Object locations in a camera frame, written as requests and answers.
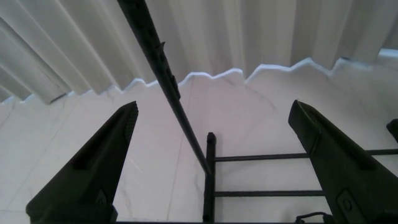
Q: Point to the white curtain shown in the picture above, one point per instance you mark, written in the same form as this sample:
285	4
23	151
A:
248	31

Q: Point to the black clothes rack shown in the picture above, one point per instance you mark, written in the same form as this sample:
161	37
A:
155	56

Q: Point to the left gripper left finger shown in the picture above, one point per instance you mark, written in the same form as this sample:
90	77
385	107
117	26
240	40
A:
87	180

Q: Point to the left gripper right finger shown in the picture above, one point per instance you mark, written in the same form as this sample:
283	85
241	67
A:
351	186

